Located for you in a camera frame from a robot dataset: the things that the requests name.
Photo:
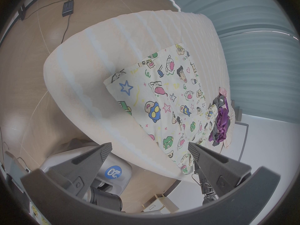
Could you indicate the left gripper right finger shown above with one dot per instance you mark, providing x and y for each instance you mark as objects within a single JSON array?
[{"x": 222, "y": 172}]

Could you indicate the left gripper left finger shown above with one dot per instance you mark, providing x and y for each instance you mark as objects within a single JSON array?
[{"x": 79, "y": 172}]

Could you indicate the white printed pyjama top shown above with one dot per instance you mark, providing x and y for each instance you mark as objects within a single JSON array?
[{"x": 164, "y": 97}]

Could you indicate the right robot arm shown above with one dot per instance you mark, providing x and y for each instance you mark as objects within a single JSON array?
[{"x": 206, "y": 189}]

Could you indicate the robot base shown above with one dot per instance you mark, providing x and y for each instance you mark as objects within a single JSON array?
[{"x": 110, "y": 159}]

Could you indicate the pile of clothes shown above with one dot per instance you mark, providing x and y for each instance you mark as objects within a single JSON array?
[{"x": 220, "y": 125}]

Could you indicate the bed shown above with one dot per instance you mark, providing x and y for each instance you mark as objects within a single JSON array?
[{"x": 98, "y": 55}]

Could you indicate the cream pillow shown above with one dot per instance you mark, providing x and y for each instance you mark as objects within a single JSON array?
[{"x": 232, "y": 111}]

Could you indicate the grey white bedside table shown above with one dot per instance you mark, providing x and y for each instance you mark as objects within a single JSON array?
[{"x": 238, "y": 109}]

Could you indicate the pale wooden small table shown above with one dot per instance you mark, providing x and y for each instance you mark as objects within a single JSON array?
[{"x": 164, "y": 203}]

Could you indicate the blue-green curtain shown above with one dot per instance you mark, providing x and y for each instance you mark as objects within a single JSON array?
[
  {"x": 257, "y": 74},
  {"x": 222, "y": 6}
]

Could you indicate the black power adapter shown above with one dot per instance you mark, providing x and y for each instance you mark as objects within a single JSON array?
[{"x": 68, "y": 8}]

